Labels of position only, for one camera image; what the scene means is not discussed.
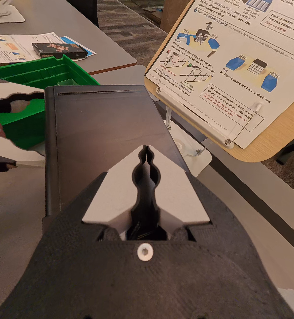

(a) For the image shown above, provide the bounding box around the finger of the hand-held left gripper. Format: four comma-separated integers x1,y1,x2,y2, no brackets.
0,137,46,173
0,83,45,113

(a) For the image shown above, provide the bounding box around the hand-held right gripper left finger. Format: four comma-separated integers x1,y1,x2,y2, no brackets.
82,145,147,236

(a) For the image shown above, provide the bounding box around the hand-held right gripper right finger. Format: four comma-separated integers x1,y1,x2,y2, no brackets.
147,145,211,235

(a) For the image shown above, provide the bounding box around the green plastic bin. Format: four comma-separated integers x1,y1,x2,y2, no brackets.
0,55,101,150

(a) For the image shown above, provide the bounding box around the black drawer cabinet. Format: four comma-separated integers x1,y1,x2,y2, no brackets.
43,85,190,232

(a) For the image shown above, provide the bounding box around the instruction sheet with orange pictures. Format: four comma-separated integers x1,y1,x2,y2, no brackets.
0,32,62,66

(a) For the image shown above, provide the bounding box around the black model kit box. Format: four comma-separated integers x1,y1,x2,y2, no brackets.
32,43,89,60

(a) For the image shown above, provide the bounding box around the white stand base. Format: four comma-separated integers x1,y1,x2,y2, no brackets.
0,0,25,23

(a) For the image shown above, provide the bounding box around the blue header paper sheet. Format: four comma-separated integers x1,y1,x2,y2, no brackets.
60,36,97,59

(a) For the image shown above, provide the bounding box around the instruction sheet on wooden stand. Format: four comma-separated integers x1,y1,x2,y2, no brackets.
144,0,294,178

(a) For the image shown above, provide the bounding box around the black chair back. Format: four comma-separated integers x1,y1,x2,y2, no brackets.
67,0,98,28

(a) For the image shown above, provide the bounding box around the instruction sheet with blue pictures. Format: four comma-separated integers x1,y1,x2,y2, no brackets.
147,0,294,149

